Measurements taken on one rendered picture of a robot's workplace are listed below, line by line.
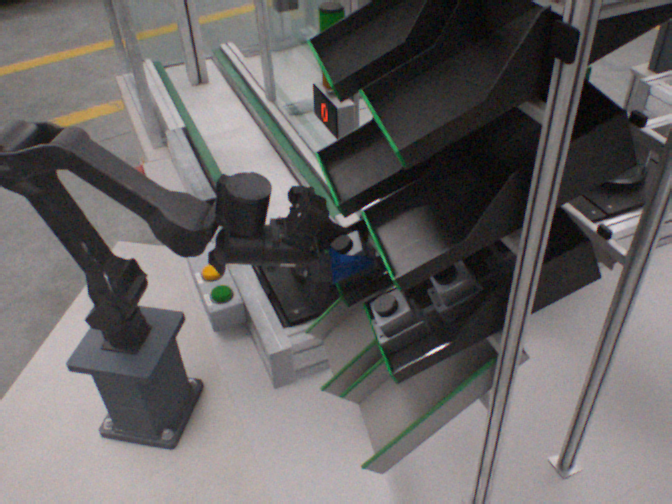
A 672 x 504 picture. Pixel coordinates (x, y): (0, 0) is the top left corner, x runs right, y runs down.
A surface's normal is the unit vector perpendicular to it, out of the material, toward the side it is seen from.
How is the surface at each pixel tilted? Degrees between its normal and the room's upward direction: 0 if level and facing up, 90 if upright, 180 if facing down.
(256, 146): 0
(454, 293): 90
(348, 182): 25
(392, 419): 45
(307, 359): 90
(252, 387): 0
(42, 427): 0
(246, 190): 15
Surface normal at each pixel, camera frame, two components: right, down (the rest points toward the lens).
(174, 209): 0.43, -0.62
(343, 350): -0.71, -0.41
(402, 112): -0.44, -0.61
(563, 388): -0.04, -0.76
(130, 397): -0.22, 0.64
